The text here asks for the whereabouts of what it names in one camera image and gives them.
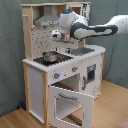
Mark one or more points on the oven knob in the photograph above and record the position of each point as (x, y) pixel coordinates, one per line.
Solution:
(56, 75)
(74, 69)

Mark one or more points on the wooden toy kitchen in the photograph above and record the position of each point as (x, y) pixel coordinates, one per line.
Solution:
(38, 78)

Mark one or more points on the black toy stovetop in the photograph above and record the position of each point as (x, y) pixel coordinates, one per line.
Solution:
(61, 58)

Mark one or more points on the grey toy sink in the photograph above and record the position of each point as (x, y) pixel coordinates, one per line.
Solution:
(81, 51)

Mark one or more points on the right oven knob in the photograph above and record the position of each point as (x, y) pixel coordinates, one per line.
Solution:
(74, 69)

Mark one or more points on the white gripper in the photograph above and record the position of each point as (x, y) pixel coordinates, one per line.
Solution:
(57, 36)

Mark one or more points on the grey range hood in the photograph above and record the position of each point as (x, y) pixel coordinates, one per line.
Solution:
(48, 17)

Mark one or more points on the left oven knob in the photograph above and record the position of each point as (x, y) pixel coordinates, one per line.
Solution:
(56, 75)

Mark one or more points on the small metal pot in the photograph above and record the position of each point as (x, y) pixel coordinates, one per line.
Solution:
(50, 56)

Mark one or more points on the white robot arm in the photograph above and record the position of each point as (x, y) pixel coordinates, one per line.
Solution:
(74, 26)

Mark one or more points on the toy microwave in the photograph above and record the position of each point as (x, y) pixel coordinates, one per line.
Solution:
(81, 9)

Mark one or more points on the white oven door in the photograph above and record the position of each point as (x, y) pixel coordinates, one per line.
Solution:
(63, 102)

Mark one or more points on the grey dishwasher panel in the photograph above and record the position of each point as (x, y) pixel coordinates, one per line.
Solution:
(90, 75)

